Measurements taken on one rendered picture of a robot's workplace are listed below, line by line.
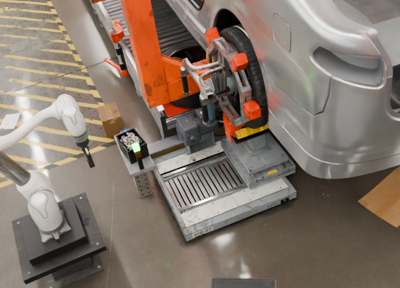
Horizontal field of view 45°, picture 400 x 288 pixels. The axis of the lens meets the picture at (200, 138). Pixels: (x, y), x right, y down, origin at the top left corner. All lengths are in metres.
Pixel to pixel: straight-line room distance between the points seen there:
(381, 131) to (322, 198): 1.29
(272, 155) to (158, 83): 0.95
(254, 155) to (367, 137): 1.32
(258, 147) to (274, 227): 0.58
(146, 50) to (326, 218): 1.64
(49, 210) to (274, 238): 1.43
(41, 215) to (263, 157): 1.53
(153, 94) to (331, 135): 1.55
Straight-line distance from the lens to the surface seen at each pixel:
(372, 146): 2.40
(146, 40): 3.25
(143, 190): 3.60
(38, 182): 3.10
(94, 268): 3.34
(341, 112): 2.23
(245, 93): 2.84
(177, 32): 4.93
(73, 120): 2.66
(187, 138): 3.54
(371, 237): 3.37
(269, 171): 3.49
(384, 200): 3.56
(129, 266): 3.30
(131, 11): 3.14
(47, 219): 3.01
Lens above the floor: 2.66
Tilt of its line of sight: 42 degrees down
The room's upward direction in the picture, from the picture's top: 9 degrees counter-clockwise
